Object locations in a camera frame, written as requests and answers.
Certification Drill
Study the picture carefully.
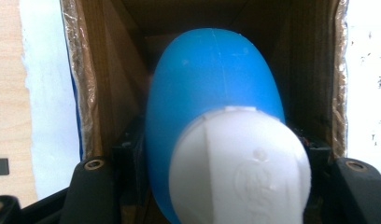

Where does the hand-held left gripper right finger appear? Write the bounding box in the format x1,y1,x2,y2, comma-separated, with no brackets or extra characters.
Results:
285,122,333,203

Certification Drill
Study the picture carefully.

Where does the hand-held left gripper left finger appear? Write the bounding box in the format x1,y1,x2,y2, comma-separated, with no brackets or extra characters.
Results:
111,115,150,206

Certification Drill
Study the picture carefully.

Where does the brown cardboard box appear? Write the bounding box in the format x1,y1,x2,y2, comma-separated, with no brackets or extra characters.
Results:
59,0,350,224

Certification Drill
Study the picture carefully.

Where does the blue bottle with white cap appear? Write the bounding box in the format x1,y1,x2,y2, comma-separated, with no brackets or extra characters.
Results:
144,27,313,224

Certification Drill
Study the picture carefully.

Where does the small dark rectangular tag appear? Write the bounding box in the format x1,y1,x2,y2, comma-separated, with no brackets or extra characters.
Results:
0,158,10,176

